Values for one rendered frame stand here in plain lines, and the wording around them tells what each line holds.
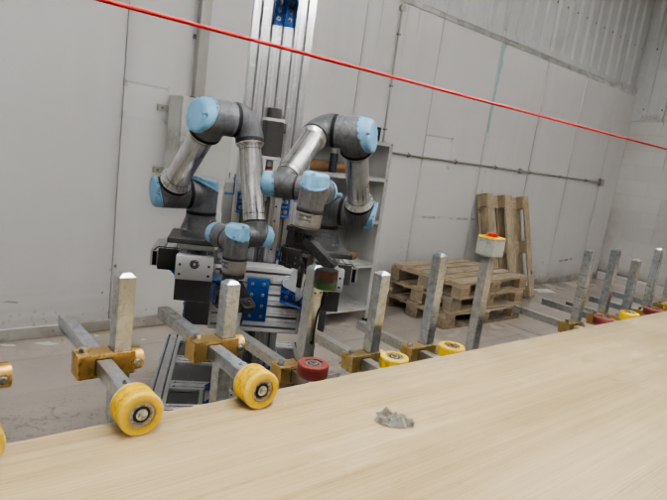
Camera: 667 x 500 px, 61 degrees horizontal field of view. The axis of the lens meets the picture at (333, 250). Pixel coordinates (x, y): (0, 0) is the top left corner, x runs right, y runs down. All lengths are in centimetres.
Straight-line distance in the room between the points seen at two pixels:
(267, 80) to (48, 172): 189
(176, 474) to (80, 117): 314
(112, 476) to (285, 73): 178
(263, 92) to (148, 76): 177
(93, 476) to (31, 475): 9
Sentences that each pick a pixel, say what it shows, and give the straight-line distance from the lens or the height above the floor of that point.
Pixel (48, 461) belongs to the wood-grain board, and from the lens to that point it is 105.
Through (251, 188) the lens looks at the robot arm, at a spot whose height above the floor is 128.
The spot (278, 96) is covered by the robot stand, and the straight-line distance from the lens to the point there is 239.
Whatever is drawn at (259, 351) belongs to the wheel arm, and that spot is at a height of 85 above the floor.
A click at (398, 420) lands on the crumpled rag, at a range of 122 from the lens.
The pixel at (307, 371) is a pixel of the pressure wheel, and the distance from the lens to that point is 143.
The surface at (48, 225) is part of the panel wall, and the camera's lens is 393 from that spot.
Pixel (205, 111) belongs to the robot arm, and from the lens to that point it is 185.
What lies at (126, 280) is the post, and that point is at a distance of 123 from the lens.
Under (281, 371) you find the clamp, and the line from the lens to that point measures 149.
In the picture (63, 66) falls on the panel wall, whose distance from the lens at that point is 389.
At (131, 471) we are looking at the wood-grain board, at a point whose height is 90.
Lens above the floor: 145
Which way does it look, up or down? 10 degrees down
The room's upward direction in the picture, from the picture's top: 8 degrees clockwise
